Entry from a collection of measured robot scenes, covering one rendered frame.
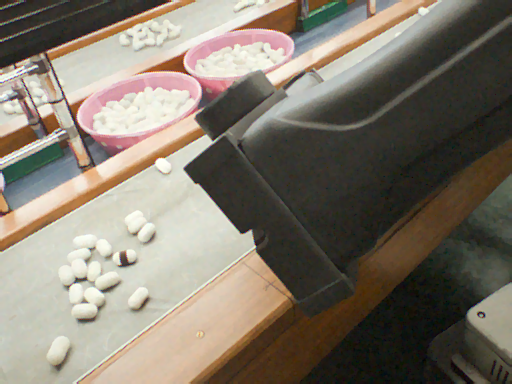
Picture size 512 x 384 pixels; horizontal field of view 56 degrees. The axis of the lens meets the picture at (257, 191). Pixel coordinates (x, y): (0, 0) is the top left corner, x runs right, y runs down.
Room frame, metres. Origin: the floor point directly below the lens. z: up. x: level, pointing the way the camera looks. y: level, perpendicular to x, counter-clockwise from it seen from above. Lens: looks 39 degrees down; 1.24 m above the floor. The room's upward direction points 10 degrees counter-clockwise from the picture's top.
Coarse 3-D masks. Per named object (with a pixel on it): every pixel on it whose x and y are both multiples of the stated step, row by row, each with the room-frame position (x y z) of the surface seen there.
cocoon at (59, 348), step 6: (60, 336) 0.38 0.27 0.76; (54, 342) 0.37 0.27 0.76; (60, 342) 0.37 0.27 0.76; (66, 342) 0.37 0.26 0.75; (54, 348) 0.36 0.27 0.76; (60, 348) 0.36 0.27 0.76; (66, 348) 0.36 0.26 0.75; (48, 354) 0.35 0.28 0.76; (54, 354) 0.35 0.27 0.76; (60, 354) 0.35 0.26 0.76; (48, 360) 0.35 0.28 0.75; (54, 360) 0.35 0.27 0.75; (60, 360) 0.35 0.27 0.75
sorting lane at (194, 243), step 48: (192, 144) 0.79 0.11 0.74; (144, 192) 0.66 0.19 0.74; (192, 192) 0.64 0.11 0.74; (48, 240) 0.58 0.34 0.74; (192, 240) 0.53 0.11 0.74; (240, 240) 0.51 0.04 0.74; (0, 288) 0.50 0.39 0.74; (48, 288) 0.48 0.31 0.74; (96, 288) 0.46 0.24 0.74; (192, 288) 0.43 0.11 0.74; (0, 336) 0.41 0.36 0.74; (48, 336) 0.40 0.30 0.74; (96, 336) 0.38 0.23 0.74
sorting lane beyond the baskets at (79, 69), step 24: (216, 0) 1.62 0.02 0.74; (240, 0) 1.58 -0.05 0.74; (192, 24) 1.44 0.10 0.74; (216, 24) 1.40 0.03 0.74; (96, 48) 1.38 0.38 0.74; (120, 48) 1.35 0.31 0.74; (144, 48) 1.32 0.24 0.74; (168, 48) 1.29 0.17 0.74; (72, 72) 1.24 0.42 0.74; (96, 72) 1.21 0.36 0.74; (0, 120) 1.03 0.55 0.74
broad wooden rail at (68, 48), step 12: (180, 0) 1.61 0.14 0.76; (192, 0) 1.64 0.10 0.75; (156, 12) 1.55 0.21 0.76; (168, 12) 1.58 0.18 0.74; (120, 24) 1.48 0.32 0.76; (132, 24) 1.50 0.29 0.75; (96, 36) 1.43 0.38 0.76; (108, 36) 1.45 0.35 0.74; (60, 48) 1.37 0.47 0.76; (72, 48) 1.38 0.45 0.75; (0, 72) 1.27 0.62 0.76
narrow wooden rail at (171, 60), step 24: (288, 0) 1.42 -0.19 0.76; (312, 0) 1.46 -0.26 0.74; (240, 24) 1.30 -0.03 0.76; (264, 24) 1.34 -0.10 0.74; (288, 24) 1.40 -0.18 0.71; (120, 72) 1.12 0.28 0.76; (144, 72) 1.11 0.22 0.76; (72, 96) 1.04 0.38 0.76; (24, 120) 0.96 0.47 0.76; (48, 120) 0.97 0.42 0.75; (0, 144) 0.90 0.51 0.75; (24, 144) 0.93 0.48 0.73
